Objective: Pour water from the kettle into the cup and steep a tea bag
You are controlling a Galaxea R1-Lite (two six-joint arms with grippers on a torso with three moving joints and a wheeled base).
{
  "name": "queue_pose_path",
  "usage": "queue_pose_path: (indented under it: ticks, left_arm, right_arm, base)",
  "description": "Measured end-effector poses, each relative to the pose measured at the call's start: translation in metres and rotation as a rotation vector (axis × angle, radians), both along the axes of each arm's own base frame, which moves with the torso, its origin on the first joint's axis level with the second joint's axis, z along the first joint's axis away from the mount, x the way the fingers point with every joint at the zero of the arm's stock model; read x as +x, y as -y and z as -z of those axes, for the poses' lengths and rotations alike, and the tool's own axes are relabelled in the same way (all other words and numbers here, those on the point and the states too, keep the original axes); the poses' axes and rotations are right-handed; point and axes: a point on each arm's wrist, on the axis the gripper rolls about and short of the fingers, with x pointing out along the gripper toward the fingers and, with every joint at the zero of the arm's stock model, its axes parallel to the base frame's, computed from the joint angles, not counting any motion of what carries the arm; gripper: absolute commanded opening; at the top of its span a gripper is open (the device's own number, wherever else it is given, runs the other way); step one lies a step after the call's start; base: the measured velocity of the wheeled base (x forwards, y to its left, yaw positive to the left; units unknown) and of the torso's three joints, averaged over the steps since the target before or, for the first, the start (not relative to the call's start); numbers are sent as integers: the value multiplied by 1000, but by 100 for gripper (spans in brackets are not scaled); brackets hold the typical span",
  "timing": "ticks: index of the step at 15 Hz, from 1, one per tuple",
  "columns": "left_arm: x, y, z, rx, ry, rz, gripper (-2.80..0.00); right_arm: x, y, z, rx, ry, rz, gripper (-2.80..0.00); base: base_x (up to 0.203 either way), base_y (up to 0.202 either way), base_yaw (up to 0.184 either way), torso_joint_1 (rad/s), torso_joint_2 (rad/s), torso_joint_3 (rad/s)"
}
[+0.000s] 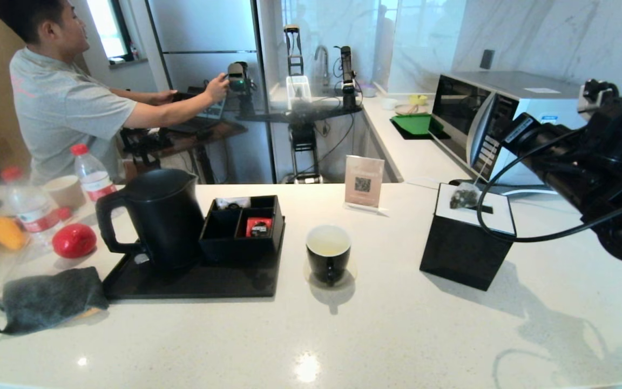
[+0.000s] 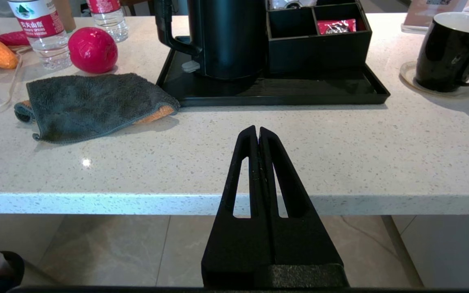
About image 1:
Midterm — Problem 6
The orange fruit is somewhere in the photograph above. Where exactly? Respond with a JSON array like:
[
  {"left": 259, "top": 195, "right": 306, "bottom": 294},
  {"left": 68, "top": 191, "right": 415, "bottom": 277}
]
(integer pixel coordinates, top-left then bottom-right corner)
[{"left": 0, "top": 216, "right": 25, "bottom": 251}]

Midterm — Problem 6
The thick white cable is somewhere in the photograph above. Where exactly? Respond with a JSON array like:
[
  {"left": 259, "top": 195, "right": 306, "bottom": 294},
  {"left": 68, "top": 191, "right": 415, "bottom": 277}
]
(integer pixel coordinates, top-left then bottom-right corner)
[{"left": 497, "top": 186, "right": 557, "bottom": 196}]

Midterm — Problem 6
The black background robot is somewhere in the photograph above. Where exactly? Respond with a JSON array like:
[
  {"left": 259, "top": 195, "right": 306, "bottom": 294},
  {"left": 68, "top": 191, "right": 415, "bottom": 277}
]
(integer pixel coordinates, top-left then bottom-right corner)
[{"left": 222, "top": 23, "right": 375, "bottom": 184}]

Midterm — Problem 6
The silver microwave oven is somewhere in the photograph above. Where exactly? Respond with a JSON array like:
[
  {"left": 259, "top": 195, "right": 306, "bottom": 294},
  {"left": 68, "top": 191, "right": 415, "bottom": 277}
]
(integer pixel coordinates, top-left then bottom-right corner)
[{"left": 430, "top": 70, "right": 622, "bottom": 187}]

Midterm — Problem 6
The QR code sign stand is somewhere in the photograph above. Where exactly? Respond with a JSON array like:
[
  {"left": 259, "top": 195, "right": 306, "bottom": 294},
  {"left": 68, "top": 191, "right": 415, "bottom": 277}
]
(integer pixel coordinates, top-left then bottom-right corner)
[{"left": 343, "top": 155, "right": 389, "bottom": 216}]

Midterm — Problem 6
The open laptop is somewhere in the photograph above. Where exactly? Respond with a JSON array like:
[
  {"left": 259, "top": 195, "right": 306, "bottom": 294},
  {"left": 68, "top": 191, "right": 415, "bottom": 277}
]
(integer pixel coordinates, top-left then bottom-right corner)
[{"left": 168, "top": 92, "right": 229, "bottom": 135}]

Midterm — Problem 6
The silver foil sachet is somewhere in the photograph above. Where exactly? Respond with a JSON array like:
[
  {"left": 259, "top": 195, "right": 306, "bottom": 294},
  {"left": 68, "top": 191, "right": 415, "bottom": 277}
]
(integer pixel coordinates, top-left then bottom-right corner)
[{"left": 215, "top": 197, "right": 251, "bottom": 211}]

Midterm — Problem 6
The wooden desk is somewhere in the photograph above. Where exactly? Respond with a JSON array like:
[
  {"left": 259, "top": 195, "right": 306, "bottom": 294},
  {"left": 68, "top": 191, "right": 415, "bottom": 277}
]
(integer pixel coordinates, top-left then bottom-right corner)
[{"left": 122, "top": 119, "right": 248, "bottom": 184}]

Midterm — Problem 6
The red sachet packet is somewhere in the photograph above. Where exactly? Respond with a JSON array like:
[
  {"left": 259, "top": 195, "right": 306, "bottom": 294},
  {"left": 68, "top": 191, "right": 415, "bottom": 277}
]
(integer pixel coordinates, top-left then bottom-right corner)
[{"left": 245, "top": 217, "right": 272, "bottom": 239}]

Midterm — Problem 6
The black compartment organizer box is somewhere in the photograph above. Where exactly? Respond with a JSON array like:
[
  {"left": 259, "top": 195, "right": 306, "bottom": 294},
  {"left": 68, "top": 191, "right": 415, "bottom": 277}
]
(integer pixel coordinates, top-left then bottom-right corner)
[{"left": 199, "top": 194, "right": 285, "bottom": 266}]

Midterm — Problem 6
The black serving tray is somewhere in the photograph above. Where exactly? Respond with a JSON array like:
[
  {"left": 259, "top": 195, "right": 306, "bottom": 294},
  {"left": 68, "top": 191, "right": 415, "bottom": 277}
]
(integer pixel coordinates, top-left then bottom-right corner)
[{"left": 103, "top": 216, "right": 285, "bottom": 301}]

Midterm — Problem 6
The person in grey shirt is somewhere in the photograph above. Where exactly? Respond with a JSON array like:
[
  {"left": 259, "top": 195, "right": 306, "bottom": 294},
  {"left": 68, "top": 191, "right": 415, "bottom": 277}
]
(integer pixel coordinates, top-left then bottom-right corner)
[{"left": 0, "top": 0, "right": 231, "bottom": 184}]

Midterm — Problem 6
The black mug white inside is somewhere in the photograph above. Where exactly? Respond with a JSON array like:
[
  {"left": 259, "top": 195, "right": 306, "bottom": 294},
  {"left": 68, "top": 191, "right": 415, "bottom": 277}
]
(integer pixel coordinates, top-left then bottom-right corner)
[{"left": 306, "top": 224, "right": 352, "bottom": 286}]

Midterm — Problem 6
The grey refrigerator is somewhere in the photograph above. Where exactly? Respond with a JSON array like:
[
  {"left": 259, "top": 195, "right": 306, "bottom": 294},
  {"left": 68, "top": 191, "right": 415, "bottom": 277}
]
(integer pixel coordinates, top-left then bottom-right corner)
[{"left": 146, "top": 0, "right": 275, "bottom": 184}]

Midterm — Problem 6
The red round toy fruit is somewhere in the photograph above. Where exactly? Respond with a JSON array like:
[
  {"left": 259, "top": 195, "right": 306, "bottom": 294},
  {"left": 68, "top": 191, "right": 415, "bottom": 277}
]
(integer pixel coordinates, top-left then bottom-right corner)
[{"left": 52, "top": 223, "right": 98, "bottom": 259}]

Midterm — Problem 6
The paper cup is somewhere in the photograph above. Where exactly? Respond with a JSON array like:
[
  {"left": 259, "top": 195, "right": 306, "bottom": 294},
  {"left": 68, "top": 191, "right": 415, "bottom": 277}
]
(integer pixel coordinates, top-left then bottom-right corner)
[{"left": 43, "top": 175, "right": 87, "bottom": 212}]

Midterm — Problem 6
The grey orange microfiber cloth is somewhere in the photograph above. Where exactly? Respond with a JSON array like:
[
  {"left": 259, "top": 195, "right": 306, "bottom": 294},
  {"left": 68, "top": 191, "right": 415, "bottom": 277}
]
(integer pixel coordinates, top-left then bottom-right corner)
[{"left": 0, "top": 266, "right": 111, "bottom": 335}]

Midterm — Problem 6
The tea bag with string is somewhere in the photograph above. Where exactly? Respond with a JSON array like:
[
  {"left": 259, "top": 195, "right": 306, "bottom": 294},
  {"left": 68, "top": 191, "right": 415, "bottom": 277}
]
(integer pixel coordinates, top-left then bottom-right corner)
[{"left": 449, "top": 157, "right": 492, "bottom": 210}]

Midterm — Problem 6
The black tissue box white top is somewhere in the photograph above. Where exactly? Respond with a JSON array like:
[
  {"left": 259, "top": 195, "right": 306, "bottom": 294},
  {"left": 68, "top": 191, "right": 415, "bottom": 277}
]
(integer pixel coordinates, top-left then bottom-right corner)
[{"left": 420, "top": 183, "right": 517, "bottom": 292}]

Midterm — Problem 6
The dark grey cloth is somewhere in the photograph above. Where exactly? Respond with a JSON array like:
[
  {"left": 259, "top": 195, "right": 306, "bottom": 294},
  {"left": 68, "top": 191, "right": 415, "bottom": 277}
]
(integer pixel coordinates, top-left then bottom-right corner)
[{"left": 449, "top": 177, "right": 552, "bottom": 195}]

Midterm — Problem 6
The red label water bottle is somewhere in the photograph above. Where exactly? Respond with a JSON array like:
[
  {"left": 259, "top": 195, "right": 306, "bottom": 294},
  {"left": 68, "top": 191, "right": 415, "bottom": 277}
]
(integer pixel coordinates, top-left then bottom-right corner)
[
  {"left": 1, "top": 166, "right": 72, "bottom": 234},
  {"left": 71, "top": 143, "right": 119, "bottom": 202}
]

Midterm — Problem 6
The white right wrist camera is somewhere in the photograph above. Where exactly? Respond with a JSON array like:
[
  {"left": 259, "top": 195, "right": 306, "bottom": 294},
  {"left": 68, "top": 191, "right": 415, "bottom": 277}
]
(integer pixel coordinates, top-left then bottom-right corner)
[{"left": 577, "top": 79, "right": 619, "bottom": 115}]

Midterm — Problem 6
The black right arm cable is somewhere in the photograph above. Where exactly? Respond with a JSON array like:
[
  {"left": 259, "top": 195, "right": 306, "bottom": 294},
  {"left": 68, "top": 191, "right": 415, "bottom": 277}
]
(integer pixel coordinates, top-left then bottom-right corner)
[{"left": 476, "top": 127, "right": 622, "bottom": 243}]

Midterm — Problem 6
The window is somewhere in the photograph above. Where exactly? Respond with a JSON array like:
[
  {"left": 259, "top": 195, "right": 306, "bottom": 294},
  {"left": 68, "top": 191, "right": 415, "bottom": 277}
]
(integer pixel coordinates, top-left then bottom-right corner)
[{"left": 85, "top": 0, "right": 134, "bottom": 64}]

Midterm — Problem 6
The green tray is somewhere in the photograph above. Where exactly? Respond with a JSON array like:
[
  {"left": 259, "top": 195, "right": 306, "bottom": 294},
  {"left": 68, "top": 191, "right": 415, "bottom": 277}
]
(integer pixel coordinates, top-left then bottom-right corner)
[{"left": 390, "top": 113, "right": 445, "bottom": 140}]

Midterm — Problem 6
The black electric kettle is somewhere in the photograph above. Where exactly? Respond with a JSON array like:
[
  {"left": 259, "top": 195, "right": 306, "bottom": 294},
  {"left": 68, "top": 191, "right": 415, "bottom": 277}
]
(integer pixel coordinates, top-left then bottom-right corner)
[{"left": 95, "top": 169, "right": 206, "bottom": 272}]

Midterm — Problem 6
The black camera rig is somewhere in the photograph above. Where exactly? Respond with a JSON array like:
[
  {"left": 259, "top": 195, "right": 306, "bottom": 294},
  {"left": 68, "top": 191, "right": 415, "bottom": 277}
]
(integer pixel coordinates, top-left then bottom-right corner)
[{"left": 119, "top": 122, "right": 174, "bottom": 158}]

